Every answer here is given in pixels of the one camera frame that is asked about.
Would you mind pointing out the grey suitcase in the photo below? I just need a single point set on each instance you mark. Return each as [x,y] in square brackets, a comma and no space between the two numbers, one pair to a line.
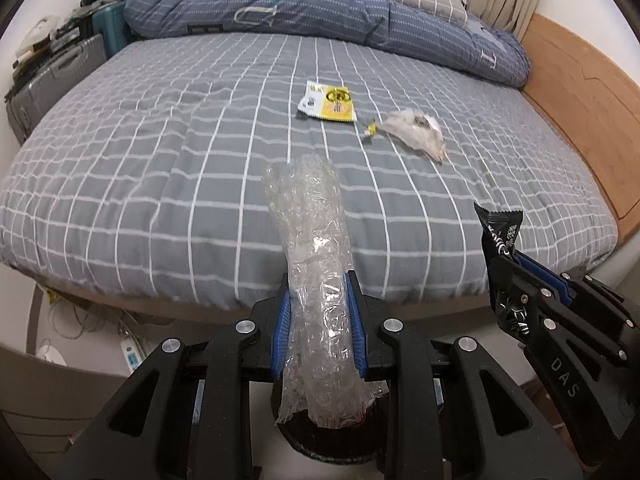
[55,80]

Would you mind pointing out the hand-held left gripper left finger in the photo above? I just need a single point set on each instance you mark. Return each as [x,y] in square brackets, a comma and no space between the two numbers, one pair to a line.
[281,330]

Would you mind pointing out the grey checked bed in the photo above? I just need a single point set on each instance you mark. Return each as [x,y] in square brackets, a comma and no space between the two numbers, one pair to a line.
[150,160]

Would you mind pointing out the black snack wrapper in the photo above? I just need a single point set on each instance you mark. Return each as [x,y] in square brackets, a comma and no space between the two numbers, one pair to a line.
[500,235]

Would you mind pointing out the teal suitcase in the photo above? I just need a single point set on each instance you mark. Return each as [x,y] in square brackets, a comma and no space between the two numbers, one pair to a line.
[111,30]

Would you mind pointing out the yellow white snack packet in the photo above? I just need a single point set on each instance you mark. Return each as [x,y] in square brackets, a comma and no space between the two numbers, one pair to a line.
[330,102]

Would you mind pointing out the black-lined trash bin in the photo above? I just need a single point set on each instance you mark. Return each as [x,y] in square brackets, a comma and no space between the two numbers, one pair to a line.
[325,442]

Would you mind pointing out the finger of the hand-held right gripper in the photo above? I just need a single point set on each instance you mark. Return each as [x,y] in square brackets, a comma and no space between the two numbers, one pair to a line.
[542,272]
[530,305]

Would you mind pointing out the white power strip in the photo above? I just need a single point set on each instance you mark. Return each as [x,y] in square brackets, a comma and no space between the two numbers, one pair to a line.
[132,355]

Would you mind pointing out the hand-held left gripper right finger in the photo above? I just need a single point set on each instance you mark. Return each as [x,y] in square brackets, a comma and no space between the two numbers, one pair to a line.
[359,345]

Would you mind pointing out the white round device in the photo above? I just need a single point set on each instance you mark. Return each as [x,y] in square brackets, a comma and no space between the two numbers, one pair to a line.
[50,355]

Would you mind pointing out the white rounded object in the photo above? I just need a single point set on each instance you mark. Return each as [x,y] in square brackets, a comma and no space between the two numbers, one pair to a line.
[37,35]

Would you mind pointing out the blue striped duvet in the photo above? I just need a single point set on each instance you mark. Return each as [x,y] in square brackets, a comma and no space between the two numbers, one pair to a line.
[310,5]

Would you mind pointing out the clear bubble wrap roll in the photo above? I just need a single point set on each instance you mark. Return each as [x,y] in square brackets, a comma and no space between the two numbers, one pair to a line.
[315,260]

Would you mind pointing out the wooden bed headboard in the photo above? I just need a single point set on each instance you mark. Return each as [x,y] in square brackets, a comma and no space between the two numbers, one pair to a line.
[585,105]

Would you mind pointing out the crumpled clear plastic wrapper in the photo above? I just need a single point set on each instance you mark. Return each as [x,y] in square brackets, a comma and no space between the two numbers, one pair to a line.
[415,130]

